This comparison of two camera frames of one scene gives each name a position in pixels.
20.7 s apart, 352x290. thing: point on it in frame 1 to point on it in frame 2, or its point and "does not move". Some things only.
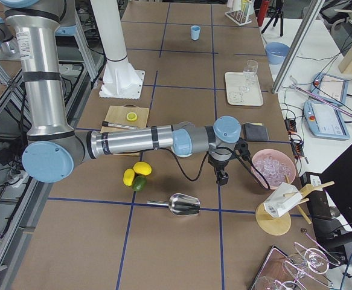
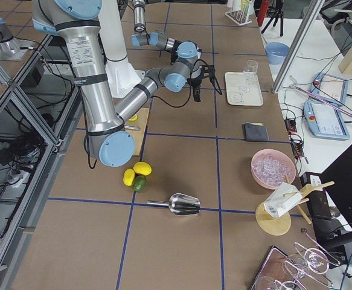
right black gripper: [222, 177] to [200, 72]
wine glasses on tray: [294, 267] does not move
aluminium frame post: [297, 46] does not move
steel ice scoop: [180, 204] does not move
